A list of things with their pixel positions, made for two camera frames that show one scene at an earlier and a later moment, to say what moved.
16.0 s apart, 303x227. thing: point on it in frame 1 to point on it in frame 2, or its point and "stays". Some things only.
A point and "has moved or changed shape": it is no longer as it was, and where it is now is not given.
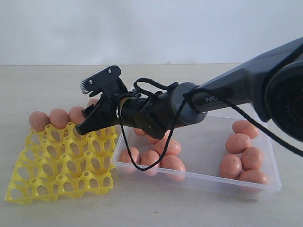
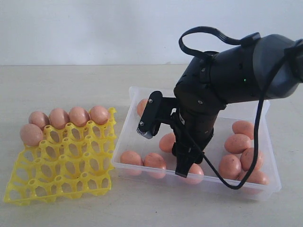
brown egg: x=230 y=167 stays
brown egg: x=76 y=115 stays
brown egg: x=244 y=126 stays
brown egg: x=237 y=143 stays
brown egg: x=38 y=120 stays
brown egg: x=173 y=167 to x=195 y=169
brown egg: x=139 y=132 to x=31 y=135
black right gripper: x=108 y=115 to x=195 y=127
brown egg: x=92 y=101 has moved or changed shape
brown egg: x=252 y=158 stays
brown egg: x=59 y=117 stays
